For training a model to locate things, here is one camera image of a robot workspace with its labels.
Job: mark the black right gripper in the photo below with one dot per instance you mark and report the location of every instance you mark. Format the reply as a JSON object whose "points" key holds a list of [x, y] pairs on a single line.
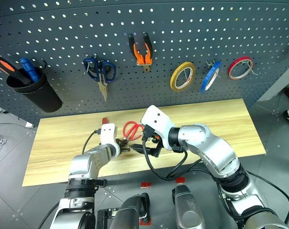
{"points": [[156, 146]]}

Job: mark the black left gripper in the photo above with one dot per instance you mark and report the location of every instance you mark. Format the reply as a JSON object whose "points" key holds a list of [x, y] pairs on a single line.
{"points": [[120, 146]]}

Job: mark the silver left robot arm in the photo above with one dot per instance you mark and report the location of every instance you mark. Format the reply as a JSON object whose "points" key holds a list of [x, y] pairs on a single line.
{"points": [[87, 167]]}

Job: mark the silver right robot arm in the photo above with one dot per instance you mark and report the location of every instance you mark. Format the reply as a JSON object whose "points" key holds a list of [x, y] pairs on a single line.
{"points": [[220, 157]]}

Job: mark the yellow tape roll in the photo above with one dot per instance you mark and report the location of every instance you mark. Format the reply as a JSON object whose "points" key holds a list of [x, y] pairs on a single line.
{"points": [[175, 81]]}

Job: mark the blue tape roll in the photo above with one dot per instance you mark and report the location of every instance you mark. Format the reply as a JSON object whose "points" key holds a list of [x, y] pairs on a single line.
{"points": [[207, 80]]}

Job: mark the metal pegboard hook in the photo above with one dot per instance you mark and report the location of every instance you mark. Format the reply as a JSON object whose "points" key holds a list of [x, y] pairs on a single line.
{"points": [[210, 64], [251, 70]]}

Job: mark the black empty pegboard hook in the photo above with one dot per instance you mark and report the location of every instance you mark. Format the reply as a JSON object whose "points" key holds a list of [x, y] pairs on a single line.
{"points": [[44, 63]]}

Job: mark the dark grey metal pegboard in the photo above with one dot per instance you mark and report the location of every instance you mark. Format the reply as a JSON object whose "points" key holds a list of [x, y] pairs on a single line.
{"points": [[139, 21]]}

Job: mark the red tape roll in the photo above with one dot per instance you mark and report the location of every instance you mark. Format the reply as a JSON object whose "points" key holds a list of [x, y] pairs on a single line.
{"points": [[235, 65]]}

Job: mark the red floor marker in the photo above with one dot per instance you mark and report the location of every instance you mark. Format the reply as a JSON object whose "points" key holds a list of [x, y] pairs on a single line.
{"points": [[145, 185], [180, 180]]}

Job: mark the dark rounded robot part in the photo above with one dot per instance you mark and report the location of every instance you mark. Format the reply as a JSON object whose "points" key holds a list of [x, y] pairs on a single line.
{"points": [[131, 211]]}

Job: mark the silver rounded robot part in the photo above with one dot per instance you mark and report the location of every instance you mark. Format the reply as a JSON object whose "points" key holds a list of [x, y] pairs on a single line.
{"points": [[188, 210]]}

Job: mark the orange and black pliers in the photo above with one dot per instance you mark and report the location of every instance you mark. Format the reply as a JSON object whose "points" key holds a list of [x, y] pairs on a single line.
{"points": [[142, 56]]}

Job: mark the black cylindrical tool cup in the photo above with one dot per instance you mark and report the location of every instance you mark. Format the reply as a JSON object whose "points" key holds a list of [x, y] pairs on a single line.
{"points": [[42, 94]]}

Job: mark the orange and black screwdriver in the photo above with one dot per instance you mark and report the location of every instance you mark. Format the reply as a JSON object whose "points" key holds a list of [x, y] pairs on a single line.
{"points": [[5, 68]]}

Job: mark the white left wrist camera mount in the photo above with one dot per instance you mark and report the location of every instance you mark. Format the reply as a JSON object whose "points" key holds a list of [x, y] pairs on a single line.
{"points": [[108, 136]]}

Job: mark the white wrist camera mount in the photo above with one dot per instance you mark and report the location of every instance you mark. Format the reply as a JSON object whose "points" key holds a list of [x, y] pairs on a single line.
{"points": [[108, 136], [157, 121]]}

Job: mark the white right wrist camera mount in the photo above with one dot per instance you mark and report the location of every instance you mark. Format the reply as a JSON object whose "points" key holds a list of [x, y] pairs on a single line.
{"points": [[157, 121]]}

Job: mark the black metal bracket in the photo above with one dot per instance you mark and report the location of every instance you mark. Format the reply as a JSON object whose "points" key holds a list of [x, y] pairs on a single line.
{"points": [[106, 218]]}

